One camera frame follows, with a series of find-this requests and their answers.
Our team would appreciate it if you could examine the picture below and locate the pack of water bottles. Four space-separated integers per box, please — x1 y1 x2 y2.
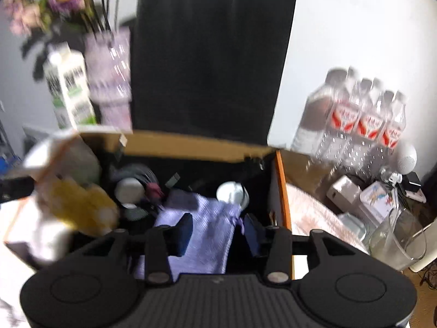
292 66 408 168

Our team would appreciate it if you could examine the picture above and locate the printed tin box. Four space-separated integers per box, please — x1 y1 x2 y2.
360 181 400 226

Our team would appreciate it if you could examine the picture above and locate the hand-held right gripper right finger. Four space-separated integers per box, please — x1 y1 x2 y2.
244 213 371 284

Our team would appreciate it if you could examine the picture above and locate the wooden desktop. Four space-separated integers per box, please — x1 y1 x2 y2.
276 148 437 328

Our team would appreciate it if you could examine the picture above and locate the small white box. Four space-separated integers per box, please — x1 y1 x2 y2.
326 176 362 209

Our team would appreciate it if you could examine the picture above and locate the black cloth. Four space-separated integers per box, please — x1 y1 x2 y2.
160 157 274 206

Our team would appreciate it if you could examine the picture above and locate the white milk carton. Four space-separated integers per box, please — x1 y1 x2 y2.
43 43 98 130

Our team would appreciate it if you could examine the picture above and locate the black paper bag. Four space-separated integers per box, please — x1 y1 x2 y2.
131 0 299 146

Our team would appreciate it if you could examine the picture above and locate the clear glass container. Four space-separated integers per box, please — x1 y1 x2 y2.
369 208 427 270

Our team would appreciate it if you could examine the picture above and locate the orange cardboard box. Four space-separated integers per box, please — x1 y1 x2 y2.
5 128 294 281

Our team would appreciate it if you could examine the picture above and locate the purple cloth pouch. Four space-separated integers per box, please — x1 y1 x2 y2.
135 191 244 277

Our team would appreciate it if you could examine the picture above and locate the white towel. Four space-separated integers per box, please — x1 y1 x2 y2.
0 183 371 328

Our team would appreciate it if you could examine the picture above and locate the white plush toy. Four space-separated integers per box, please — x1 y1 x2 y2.
20 208 72 269

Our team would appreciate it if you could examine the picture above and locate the white jar lid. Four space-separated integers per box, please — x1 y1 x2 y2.
217 181 250 209

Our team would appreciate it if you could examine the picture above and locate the black charger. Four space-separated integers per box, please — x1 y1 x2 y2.
403 172 422 192

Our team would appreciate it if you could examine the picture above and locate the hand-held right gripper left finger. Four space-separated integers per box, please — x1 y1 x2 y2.
84 213 194 285

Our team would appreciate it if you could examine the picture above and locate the purple glass vase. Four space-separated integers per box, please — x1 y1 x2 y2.
84 27 134 130

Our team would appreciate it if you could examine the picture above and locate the white round container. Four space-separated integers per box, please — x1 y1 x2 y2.
114 177 146 209

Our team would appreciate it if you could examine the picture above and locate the white round speaker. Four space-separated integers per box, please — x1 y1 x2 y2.
396 143 418 175

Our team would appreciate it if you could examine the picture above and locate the iridescent plastic wrap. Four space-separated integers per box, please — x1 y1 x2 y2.
24 137 101 185

